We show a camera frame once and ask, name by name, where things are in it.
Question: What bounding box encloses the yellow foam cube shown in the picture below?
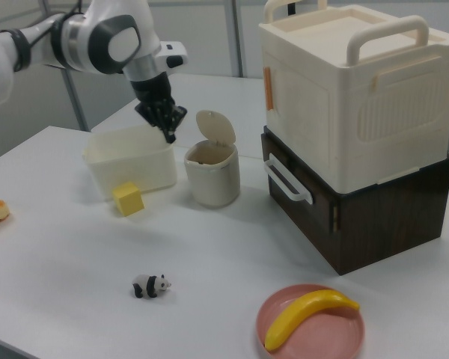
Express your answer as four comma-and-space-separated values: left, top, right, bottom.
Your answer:
112, 181, 146, 218

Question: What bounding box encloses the dark wooden drawer box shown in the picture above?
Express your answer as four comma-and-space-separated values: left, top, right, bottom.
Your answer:
260, 124, 449, 277

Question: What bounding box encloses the beige mini trash can body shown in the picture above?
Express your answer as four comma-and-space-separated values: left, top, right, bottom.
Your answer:
183, 141, 241, 208

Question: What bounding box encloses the beige trash can lid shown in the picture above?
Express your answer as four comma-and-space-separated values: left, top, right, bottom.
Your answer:
195, 108, 236, 145

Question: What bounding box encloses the grey partition frame post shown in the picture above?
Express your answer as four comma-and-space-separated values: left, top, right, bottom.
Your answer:
233, 0, 245, 79

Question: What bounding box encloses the white drawer handle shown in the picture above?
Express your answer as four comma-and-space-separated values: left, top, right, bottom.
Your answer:
263, 153, 314, 206

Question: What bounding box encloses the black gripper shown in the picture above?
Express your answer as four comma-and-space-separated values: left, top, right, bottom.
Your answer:
129, 73, 189, 145

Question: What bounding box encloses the cream plastic storage box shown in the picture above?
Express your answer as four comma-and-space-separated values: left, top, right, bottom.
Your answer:
257, 0, 449, 195

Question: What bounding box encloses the white rectangular plastic bin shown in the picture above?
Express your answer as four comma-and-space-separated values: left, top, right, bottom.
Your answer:
82, 123, 178, 199

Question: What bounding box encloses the small toy panda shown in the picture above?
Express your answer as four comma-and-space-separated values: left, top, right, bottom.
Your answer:
131, 273, 172, 300

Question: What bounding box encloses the orange box latch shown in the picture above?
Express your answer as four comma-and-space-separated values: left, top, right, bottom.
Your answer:
263, 67, 275, 112

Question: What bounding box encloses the pink round plate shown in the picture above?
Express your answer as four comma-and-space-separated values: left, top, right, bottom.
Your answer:
255, 283, 367, 359

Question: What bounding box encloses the yellow toy banana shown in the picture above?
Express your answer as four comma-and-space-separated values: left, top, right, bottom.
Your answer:
264, 288, 361, 352

